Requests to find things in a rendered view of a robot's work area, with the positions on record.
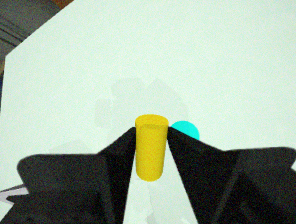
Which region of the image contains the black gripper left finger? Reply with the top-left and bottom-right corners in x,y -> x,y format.
17,127 -> 136,224

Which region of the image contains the cyan circle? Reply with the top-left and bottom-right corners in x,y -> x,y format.
171,121 -> 199,140

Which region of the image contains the yellow tall cylinder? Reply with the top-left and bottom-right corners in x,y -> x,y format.
135,114 -> 169,182

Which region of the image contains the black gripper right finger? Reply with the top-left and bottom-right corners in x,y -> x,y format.
167,127 -> 296,224

